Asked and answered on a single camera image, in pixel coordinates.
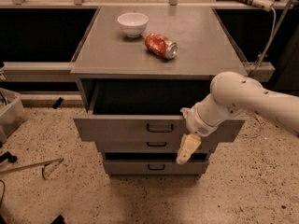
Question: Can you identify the black object bottom edge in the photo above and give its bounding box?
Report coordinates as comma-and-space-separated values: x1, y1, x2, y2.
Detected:
50, 215, 65, 224

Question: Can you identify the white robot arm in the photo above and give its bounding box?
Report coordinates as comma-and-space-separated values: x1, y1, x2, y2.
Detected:
176, 72, 299, 164

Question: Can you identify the red soda can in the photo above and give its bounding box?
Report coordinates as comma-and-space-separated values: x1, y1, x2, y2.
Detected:
145, 33, 178, 60

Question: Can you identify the grey bottom drawer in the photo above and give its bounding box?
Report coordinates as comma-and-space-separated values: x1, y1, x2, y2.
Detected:
104, 160, 208, 175

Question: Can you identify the grey top drawer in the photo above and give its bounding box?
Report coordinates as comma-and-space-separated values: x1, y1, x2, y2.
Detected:
72, 79, 247, 144

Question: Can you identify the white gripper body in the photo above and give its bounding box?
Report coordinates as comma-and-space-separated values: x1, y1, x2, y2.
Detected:
186, 103, 224, 137

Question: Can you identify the clear plastic bin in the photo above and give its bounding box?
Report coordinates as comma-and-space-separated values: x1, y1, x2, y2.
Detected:
0, 88, 28, 143

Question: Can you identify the metal rod on floor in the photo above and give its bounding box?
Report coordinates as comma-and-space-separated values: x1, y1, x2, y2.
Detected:
0, 158, 64, 175

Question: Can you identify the small black floor block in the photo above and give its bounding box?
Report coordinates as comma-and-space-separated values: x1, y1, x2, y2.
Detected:
52, 97, 64, 109

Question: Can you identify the white ceramic bowl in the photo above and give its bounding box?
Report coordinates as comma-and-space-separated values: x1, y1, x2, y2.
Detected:
117, 12, 149, 37

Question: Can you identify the white cable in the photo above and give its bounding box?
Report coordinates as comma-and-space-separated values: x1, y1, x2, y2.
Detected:
237, 7, 278, 140

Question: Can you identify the black clamp on floor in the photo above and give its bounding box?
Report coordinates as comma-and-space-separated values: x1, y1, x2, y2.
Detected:
0, 151, 17, 163

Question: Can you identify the grey middle drawer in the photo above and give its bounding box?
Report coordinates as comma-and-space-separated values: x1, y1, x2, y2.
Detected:
94, 140, 219, 154

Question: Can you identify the grey drawer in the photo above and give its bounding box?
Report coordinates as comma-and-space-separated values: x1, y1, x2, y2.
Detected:
104, 160, 208, 175
94, 140, 219, 154
72, 79, 247, 144

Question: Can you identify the grey drawer cabinet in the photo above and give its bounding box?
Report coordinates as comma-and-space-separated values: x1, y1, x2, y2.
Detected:
71, 5, 245, 162

